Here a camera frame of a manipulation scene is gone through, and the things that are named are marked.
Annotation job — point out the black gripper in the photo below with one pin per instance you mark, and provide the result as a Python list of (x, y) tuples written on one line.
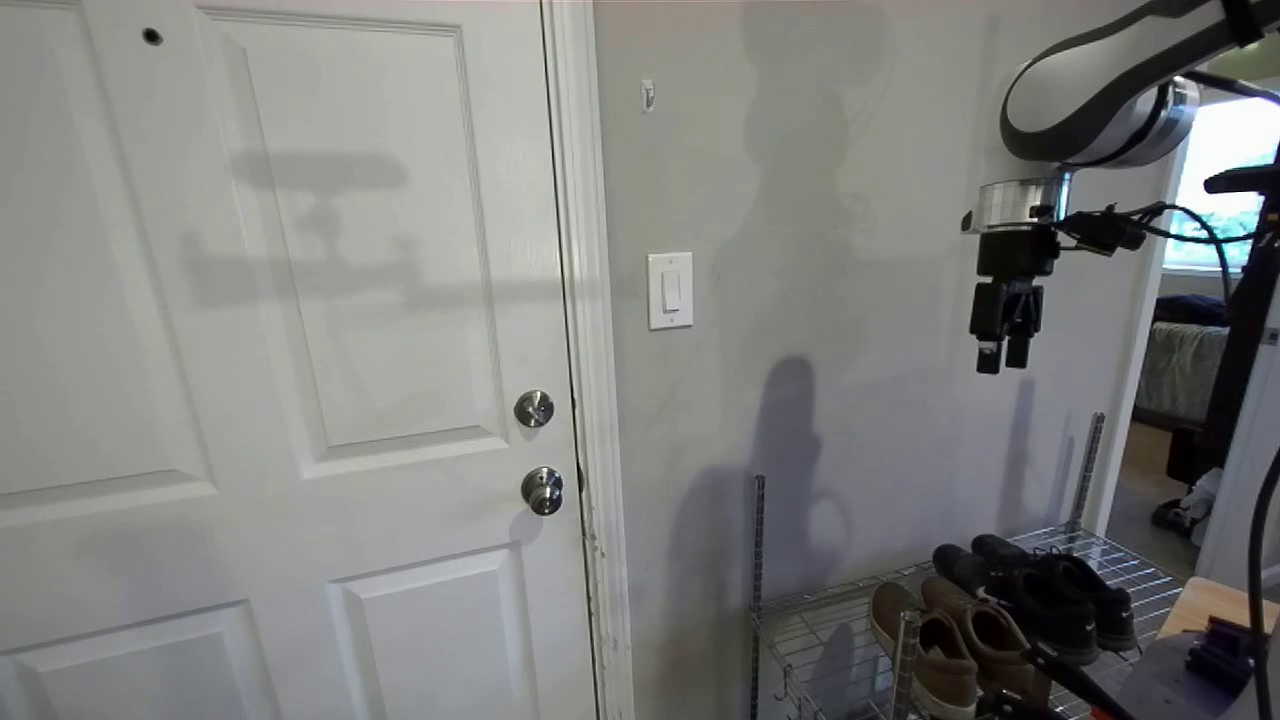
[(1010, 298)]

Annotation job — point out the white wall light switch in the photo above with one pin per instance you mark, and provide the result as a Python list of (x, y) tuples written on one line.
[(669, 291)]

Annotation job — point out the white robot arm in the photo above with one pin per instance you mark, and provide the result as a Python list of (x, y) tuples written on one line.
[(1109, 97)]

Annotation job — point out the black shoe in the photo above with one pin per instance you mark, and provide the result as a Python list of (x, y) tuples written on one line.
[(1046, 608), (1112, 605)]

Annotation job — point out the brown suede shoe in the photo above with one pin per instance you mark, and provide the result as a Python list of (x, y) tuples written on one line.
[(925, 638), (993, 643)]

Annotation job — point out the purple black clamp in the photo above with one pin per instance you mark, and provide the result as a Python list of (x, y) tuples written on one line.
[(1225, 652)]

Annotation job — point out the silver deadbolt lock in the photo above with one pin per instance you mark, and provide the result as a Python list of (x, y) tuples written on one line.
[(535, 410)]

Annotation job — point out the silver door knob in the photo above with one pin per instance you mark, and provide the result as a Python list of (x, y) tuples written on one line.
[(540, 491)]

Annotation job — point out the white entry door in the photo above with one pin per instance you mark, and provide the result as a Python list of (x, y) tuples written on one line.
[(271, 287)]

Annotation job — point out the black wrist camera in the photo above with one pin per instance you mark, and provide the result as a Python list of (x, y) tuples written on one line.
[(1102, 232)]

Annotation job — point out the metal wire shoe rack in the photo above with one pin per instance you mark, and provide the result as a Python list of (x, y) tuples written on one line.
[(819, 652)]

